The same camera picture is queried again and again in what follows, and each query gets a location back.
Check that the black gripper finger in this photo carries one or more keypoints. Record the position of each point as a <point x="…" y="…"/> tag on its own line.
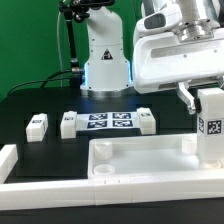
<point x="193" y="104"/>

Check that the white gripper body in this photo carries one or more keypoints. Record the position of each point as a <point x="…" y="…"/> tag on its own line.
<point x="173" y="47"/>

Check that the white desk top tray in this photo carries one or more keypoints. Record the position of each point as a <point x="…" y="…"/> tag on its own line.
<point x="173" y="156"/>

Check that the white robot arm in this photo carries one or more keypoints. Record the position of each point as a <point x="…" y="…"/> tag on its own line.
<point x="107" y="71"/>

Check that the fiducial marker sheet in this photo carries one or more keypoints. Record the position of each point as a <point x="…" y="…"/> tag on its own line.
<point x="107" y="120"/>

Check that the white left fence piece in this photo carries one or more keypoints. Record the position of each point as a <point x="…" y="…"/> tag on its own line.
<point x="8" y="159"/>

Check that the white front fence rail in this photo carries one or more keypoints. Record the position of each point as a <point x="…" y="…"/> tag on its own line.
<point x="53" y="194"/>

